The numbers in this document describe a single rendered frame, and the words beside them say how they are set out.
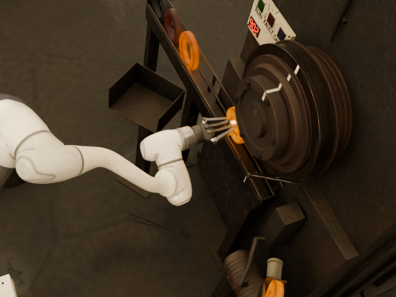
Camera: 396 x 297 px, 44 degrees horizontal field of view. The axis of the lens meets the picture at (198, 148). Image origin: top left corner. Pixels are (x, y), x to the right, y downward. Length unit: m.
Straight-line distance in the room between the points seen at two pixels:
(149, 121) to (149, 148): 0.35
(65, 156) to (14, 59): 1.85
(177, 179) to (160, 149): 0.13
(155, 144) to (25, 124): 0.54
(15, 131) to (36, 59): 1.78
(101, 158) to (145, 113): 0.66
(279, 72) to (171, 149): 0.55
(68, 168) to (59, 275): 1.09
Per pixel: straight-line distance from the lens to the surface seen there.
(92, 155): 1.60
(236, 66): 2.13
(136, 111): 2.25
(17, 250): 2.60
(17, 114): 1.58
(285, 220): 1.85
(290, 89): 1.54
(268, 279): 1.84
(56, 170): 1.49
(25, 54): 3.32
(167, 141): 1.89
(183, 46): 2.46
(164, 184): 1.83
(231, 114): 2.03
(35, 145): 1.50
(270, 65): 1.62
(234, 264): 2.03
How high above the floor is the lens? 2.37
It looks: 55 degrees down
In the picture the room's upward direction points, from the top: 16 degrees clockwise
